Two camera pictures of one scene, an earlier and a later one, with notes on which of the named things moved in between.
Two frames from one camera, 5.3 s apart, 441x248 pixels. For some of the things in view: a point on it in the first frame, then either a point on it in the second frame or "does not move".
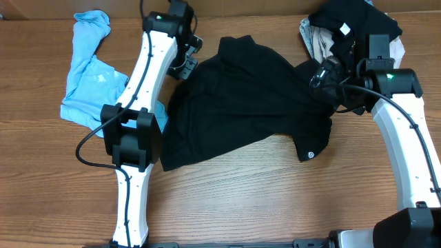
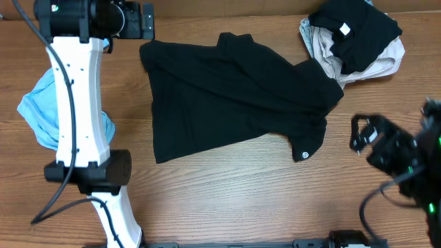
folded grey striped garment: [306, 34] does not move
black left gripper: [186, 65] → [147, 21]
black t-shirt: [245, 95] does not move
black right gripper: [335, 74] → [391, 135]
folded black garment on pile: [352, 22] does not move
